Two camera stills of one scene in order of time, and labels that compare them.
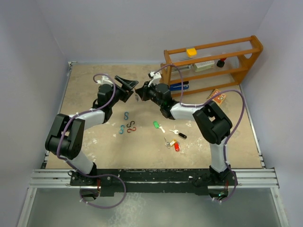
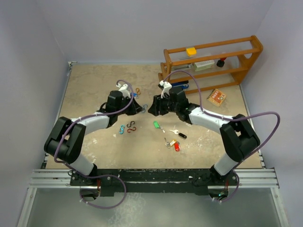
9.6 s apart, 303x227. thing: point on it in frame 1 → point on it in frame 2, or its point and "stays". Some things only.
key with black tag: [180, 135] stays
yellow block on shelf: [190, 52] stays
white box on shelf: [204, 65] stays
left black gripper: [127, 91] → [135, 108]
